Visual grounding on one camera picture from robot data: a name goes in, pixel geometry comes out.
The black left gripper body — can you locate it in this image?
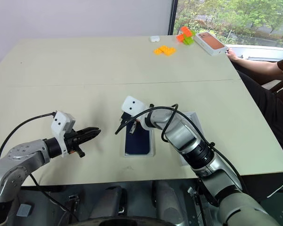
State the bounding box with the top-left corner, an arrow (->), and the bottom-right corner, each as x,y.
65,128 -> 86,158

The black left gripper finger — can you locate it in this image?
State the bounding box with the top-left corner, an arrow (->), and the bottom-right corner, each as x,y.
76,127 -> 100,137
79,129 -> 102,144

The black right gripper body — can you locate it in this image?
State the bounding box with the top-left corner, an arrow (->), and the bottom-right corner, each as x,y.
119,112 -> 138,126

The dark blue smartphone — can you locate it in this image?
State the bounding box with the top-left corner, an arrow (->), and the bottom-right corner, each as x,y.
125,121 -> 150,155

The grey tray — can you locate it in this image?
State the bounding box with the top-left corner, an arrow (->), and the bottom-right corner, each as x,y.
124,127 -> 155,157

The white phone box lid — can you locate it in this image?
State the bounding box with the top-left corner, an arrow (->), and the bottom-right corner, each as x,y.
179,112 -> 205,167

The closed phone box orange print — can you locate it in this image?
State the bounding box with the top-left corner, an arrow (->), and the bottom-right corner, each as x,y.
193,32 -> 229,57

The person's bare hand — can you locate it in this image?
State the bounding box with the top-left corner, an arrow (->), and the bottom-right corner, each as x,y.
226,48 -> 238,62

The grey rounded robot leg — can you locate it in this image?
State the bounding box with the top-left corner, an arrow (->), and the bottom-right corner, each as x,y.
152,180 -> 187,223
89,186 -> 128,220

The yellow toy brick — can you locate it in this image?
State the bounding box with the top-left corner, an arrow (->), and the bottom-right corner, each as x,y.
164,47 -> 177,57
154,45 -> 170,56

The small grey block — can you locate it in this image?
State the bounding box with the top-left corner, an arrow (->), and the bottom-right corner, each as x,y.
16,204 -> 33,218

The green toy brick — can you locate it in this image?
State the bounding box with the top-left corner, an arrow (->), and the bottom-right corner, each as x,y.
183,35 -> 195,46

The person's black clothed body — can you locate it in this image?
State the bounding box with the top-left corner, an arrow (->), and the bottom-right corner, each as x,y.
235,55 -> 283,166

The white window sill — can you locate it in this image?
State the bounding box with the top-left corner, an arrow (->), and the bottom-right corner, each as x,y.
224,44 -> 283,63

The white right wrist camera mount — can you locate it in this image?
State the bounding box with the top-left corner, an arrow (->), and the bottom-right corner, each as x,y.
121,95 -> 147,119

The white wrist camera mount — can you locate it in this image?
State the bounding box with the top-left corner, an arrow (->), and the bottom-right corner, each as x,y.
50,110 -> 76,158
121,95 -> 147,119

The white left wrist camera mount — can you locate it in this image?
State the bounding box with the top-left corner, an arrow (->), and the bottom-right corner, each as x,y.
50,110 -> 76,158

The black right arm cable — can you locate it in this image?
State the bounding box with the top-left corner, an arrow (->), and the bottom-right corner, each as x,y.
115,103 -> 249,196

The black window frame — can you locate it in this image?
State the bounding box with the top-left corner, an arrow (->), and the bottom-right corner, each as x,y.
168,0 -> 179,36

